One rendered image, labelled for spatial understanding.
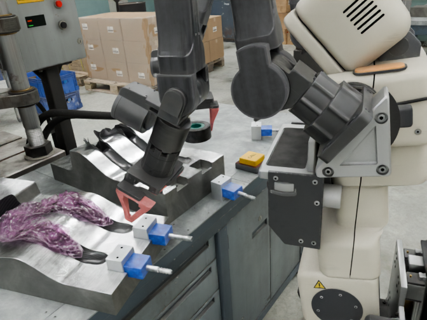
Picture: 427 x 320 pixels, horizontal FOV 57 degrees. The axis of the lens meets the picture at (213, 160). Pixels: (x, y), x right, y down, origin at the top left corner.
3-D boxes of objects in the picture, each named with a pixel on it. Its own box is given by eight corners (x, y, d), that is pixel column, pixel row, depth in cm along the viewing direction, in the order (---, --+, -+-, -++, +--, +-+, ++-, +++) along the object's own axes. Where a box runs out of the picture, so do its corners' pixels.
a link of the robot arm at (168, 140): (185, 128, 61) (199, 115, 66) (147, 107, 62) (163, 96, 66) (171, 162, 65) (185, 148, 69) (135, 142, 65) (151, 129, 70)
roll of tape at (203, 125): (183, 145, 105) (181, 133, 103) (182, 133, 112) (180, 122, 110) (213, 141, 105) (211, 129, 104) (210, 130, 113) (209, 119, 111)
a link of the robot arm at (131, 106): (187, 97, 56) (208, 80, 64) (118, 60, 57) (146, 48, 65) (162, 160, 63) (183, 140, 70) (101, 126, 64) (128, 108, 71)
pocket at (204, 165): (213, 173, 114) (212, 162, 112) (202, 181, 110) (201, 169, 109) (201, 170, 116) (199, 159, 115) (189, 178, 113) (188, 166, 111)
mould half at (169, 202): (225, 181, 120) (222, 140, 114) (168, 225, 102) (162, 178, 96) (114, 150, 148) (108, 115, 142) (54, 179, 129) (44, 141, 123)
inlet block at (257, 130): (286, 134, 150) (286, 120, 147) (287, 139, 145) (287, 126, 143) (251, 134, 152) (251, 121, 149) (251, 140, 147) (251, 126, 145)
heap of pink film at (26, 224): (119, 217, 96) (113, 189, 93) (74, 265, 81) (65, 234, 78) (33, 204, 104) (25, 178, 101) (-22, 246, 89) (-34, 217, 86)
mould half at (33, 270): (171, 235, 98) (166, 197, 93) (116, 315, 76) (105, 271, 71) (12, 210, 113) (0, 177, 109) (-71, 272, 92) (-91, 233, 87)
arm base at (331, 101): (373, 119, 48) (372, 91, 58) (319, 79, 48) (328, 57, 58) (325, 166, 52) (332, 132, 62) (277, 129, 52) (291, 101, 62)
